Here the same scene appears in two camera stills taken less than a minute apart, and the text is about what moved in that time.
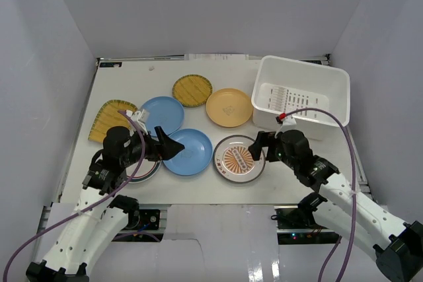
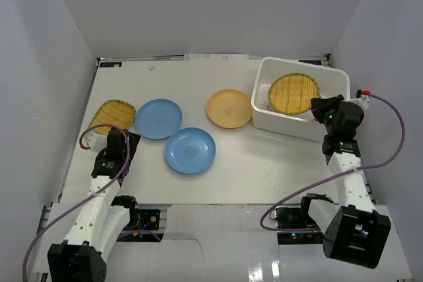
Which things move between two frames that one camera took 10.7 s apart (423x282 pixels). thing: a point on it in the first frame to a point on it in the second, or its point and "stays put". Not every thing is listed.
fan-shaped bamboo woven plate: x=108 y=117 stays put
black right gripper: x=262 y=140 to x=319 y=106
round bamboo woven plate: x=192 y=90 to x=291 y=94
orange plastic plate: x=229 y=107 stays put
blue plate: x=196 y=156 stays put
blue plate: x=164 y=112 stays put
